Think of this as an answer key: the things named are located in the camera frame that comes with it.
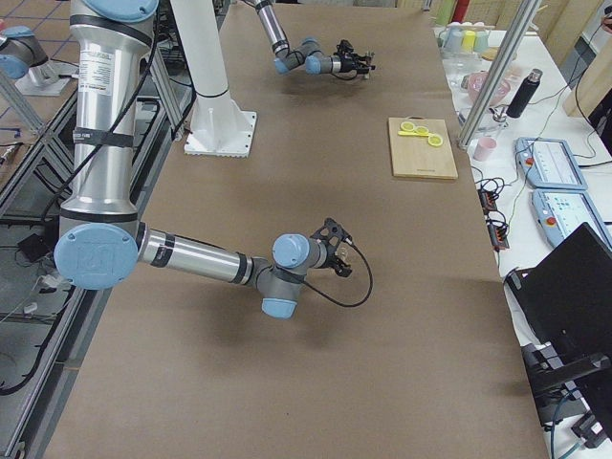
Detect black water bottle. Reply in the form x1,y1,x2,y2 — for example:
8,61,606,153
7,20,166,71
506,68,543,119

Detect grey blue cup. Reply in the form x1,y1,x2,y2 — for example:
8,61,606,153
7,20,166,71
444,28,464,53

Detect teach pendant tablet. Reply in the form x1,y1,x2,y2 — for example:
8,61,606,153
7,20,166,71
514,137,588,190
531,188,611,248

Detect far teach pendant tablet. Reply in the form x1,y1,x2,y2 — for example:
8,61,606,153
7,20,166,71
514,137,588,190

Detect near teach pendant tablet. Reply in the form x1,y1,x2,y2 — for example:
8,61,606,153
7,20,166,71
531,188,611,248

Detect wooden cutting board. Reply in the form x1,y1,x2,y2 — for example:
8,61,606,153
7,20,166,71
388,117,458,180

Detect yellow cup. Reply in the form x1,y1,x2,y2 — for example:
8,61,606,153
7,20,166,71
461,30,477,53

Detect yellow lemon slice near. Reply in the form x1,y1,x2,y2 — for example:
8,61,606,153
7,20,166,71
427,134,444,147

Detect pink plastic cup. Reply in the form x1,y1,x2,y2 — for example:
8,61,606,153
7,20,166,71
473,137,497,162

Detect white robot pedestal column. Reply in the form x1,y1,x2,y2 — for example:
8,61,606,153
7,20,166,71
171,0,257,158

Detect black camera cable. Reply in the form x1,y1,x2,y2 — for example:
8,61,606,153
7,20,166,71
300,238,375,308

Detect steel measuring jigger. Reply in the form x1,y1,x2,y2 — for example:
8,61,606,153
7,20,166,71
362,60,376,79

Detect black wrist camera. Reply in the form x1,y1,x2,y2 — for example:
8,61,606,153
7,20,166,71
311,217,352,251
336,39,354,55

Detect black laptop monitor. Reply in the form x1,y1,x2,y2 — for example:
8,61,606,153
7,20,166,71
505,223,611,359

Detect pale green cup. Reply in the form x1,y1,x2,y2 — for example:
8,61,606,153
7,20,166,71
473,30,489,54

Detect pink bowl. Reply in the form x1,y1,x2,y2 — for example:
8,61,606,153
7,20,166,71
464,71,513,103

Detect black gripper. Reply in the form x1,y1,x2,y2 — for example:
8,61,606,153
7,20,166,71
339,52,376,76
317,248,353,277

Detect orange black power strip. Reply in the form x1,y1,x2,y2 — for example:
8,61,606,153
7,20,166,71
478,188,510,252

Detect clear glass shaker cup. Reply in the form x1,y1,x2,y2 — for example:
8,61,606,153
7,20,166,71
336,247,350,260

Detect aluminium frame post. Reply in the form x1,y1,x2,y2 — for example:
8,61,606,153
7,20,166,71
457,0,541,150

